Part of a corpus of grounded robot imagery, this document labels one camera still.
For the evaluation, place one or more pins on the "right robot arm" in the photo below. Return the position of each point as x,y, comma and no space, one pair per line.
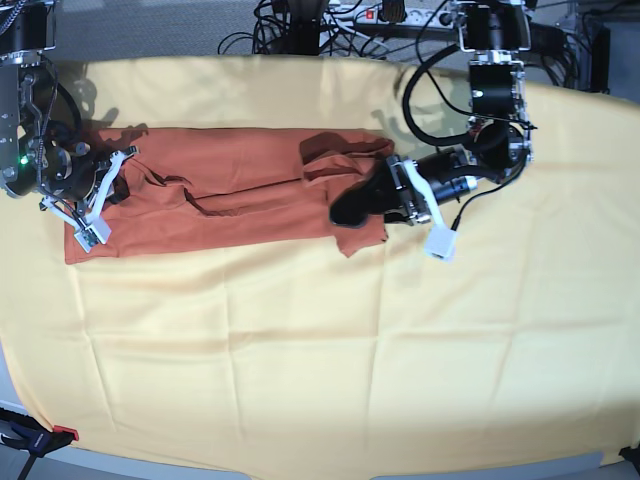
43,147

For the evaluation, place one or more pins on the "black table stand post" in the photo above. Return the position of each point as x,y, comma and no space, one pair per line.
303,31

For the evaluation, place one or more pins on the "blue black bar clamp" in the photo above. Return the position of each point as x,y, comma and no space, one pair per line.
23,433

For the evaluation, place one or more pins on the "white power strip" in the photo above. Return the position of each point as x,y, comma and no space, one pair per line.
391,15

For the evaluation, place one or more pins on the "black upright box right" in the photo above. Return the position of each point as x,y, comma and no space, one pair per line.
600,61

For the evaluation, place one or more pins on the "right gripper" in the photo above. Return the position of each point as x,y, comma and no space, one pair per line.
74,183

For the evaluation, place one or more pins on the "yellow table cloth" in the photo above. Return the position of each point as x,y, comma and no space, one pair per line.
289,360

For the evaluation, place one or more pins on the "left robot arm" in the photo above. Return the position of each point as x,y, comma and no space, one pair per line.
496,145

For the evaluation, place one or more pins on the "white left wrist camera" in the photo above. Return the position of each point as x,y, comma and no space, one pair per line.
440,243

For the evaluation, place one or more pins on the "black power adapter box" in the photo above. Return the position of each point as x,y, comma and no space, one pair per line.
546,40

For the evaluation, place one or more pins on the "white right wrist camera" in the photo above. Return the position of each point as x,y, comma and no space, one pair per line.
93,230

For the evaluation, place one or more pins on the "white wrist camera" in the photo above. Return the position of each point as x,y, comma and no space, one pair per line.
440,243
93,230

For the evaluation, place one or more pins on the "terracotta orange T-shirt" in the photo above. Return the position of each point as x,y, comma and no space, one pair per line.
200,189

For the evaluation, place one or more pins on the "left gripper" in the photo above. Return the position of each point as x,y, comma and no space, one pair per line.
388,192

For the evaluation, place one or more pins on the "black clamp right corner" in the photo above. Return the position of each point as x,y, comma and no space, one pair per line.
631,454

